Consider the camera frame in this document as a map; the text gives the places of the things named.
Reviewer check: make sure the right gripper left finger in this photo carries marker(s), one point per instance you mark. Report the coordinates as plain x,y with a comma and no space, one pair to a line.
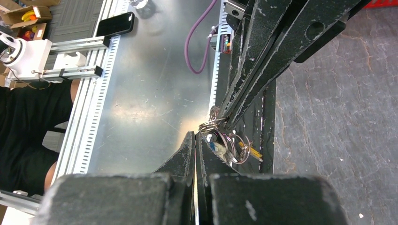
163,197

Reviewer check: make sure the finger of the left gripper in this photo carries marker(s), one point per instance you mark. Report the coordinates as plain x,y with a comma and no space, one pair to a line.
309,25
257,31

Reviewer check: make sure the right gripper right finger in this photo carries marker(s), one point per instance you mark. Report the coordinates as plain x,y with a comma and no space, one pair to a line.
227,197

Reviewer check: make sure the blue key tag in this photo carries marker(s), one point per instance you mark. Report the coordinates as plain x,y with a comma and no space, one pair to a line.
214,146

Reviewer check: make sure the red plastic basket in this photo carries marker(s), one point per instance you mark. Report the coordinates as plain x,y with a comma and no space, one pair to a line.
382,3

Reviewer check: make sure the clear drinking glass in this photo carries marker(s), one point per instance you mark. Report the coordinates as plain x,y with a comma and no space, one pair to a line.
138,4

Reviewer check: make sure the black smartphone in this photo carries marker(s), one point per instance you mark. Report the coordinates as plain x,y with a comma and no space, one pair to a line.
116,25

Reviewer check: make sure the person in black shirt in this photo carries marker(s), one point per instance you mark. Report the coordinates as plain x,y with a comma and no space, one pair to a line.
26,115

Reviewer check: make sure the cardboard box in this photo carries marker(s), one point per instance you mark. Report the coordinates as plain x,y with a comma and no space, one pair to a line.
28,22

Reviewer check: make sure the aluminium rail frame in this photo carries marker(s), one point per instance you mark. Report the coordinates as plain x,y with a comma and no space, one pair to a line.
136,115

